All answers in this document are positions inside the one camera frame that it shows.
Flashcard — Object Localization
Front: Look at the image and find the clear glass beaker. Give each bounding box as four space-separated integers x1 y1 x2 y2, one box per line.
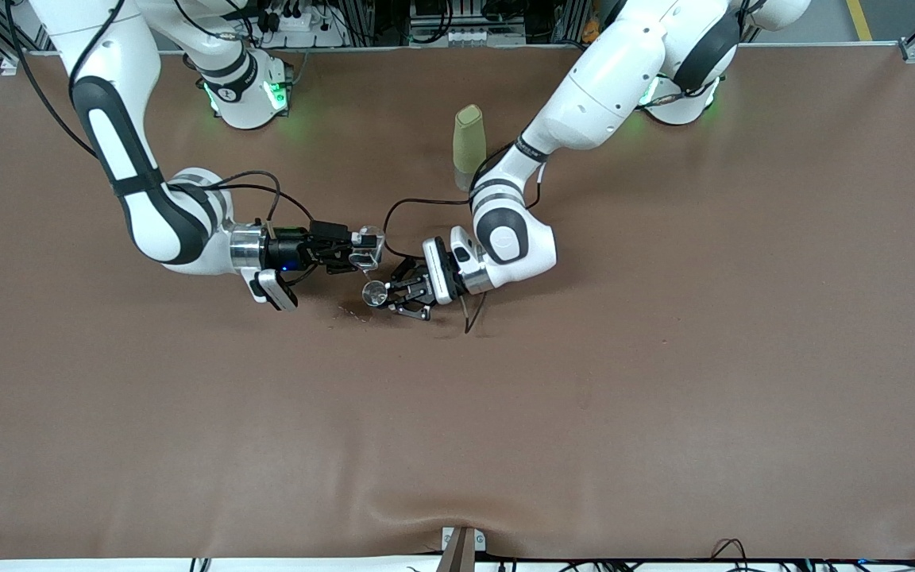
350 226 387 275

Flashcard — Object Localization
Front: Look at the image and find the green shaker bottle clear base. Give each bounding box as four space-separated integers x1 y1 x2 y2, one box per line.
453 104 488 193

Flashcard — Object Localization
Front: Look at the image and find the brown table mat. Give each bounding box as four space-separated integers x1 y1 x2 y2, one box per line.
0 44 915 561

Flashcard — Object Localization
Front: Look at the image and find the white power strip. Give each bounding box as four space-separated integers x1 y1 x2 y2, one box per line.
255 4 347 48

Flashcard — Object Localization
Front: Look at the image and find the white socket bar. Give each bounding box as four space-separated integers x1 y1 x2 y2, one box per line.
410 24 526 47

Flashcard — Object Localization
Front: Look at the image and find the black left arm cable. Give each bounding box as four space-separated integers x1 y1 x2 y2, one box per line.
382 143 554 334

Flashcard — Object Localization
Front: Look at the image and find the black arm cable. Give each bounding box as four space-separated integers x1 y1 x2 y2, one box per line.
382 143 554 334
5 0 315 227

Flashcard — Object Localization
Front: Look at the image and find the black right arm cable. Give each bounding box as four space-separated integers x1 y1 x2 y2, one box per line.
5 0 315 227

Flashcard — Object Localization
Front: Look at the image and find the table edge clamp bracket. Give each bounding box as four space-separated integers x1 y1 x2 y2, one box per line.
438 526 486 572

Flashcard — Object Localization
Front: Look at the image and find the black looped cable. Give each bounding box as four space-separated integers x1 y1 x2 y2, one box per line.
710 539 748 572

